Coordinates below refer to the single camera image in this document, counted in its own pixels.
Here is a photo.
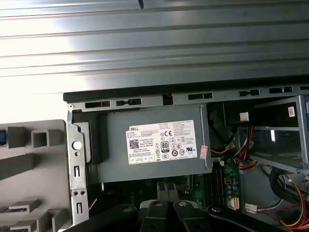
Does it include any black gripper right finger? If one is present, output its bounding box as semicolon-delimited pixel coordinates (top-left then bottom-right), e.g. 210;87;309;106
168;182;246;232

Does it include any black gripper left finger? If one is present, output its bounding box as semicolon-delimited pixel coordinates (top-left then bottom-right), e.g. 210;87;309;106
64;182;169;232

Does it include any orange red power wire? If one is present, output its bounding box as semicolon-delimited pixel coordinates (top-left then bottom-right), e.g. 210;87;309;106
277;173;309;229

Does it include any black RAM slot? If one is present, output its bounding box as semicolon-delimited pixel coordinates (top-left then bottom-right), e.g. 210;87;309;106
212;162;219;206
218;162;225;206

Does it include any green motherboard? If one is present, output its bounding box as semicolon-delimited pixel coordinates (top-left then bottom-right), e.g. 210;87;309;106
101;157;241;211

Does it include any black open PC case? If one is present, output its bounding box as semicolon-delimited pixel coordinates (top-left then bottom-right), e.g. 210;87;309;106
63;83;309;232

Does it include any grey power supply unit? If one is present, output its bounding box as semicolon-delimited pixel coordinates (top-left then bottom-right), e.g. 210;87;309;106
72;102;213;184

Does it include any grey metal drive cage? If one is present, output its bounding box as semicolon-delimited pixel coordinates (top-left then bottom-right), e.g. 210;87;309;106
223;95;309;172

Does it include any grey plastic parts rack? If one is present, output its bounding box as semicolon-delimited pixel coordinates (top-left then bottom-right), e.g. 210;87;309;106
0;119;73;232

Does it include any red black twisted wire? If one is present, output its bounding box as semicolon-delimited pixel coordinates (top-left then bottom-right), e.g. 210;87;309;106
86;197;98;212

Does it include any white connector red wire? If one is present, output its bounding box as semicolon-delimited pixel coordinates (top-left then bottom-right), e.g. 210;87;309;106
245;203;290;218

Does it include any black cable bundle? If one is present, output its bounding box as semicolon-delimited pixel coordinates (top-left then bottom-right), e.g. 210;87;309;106
269;168;309;218

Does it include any orange yellow wire harness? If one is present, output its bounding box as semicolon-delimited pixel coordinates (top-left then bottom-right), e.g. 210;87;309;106
210;124;260;170

